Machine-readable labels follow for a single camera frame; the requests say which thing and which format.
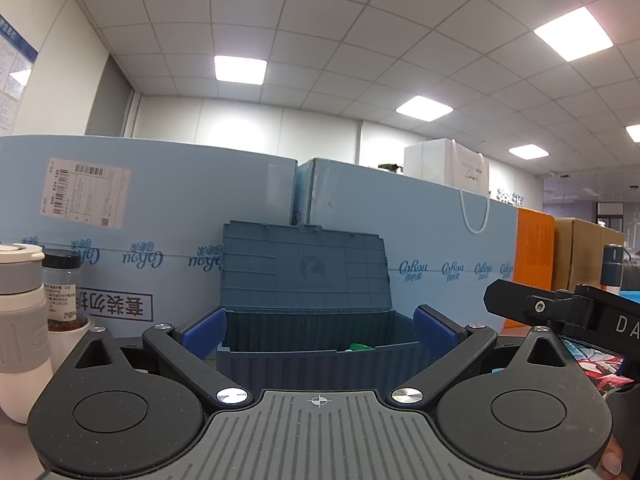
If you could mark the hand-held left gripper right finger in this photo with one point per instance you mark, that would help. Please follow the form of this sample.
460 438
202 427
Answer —
435 332

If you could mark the small green plant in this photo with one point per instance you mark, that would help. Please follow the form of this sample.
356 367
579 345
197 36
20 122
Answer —
390 167

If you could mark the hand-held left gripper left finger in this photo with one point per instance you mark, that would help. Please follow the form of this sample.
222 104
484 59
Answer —
202 332

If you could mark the white cup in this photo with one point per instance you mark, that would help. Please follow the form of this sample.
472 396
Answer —
67 350

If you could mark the colourful printed mat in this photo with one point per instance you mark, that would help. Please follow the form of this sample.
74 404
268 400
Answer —
595 365

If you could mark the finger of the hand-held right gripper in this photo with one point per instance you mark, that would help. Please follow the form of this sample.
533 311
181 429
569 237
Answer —
530 305

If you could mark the glass jar with black lid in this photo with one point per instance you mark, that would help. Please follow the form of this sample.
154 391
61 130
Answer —
62 290

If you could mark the wall notice board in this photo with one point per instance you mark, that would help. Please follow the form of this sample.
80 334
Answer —
12 75

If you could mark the orange box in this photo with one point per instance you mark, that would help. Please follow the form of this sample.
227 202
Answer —
535 255

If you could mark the labelled light blue cardboard box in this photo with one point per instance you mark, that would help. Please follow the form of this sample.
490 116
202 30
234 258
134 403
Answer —
175 185

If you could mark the brown cardboard box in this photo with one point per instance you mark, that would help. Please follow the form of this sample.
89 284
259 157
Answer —
580 250

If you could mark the blue plastic storage box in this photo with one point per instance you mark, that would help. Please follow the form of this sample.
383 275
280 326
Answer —
300 270

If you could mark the white paper bag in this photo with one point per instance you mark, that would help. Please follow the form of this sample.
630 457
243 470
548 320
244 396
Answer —
430 160

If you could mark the blue white bottle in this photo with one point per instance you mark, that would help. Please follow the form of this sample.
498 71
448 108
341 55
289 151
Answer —
612 270

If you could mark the white grey travel mug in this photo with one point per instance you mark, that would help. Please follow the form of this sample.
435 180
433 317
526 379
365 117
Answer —
20 340

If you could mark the green cap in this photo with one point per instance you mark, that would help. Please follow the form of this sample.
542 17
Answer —
361 346

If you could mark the person's right hand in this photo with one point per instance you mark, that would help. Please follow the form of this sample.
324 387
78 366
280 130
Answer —
611 460

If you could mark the ceiling light panel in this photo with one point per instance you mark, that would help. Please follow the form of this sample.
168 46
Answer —
425 108
573 34
634 133
528 151
240 70

